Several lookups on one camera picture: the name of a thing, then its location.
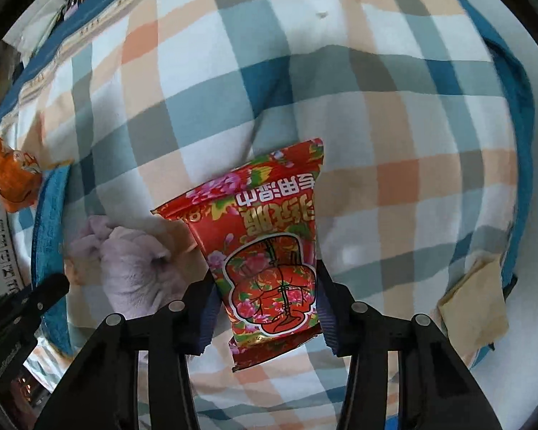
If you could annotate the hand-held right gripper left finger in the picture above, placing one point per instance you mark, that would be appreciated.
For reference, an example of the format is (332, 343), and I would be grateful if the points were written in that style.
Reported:
(205, 318)

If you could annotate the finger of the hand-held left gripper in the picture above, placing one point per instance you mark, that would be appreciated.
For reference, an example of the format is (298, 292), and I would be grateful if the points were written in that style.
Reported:
(49, 290)

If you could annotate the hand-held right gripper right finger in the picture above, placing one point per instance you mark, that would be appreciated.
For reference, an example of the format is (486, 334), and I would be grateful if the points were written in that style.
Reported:
(329, 318)

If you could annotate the red floral wet wipes packet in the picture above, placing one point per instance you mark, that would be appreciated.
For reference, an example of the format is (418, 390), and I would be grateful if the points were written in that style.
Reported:
(260, 251)

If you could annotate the lavender crumpled cloth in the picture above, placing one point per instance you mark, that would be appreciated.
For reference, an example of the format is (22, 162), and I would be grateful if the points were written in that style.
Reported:
(130, 268)

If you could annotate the orange snack packet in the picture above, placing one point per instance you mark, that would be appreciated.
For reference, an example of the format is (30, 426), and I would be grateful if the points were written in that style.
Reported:
(15, 179)

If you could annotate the beige folded cloth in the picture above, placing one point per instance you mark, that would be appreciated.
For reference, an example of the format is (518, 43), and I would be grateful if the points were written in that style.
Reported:
(475, 304)

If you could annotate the plaid checkered bed sheet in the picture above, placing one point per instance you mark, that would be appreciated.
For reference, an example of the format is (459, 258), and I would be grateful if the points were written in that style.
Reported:
(269, 112)

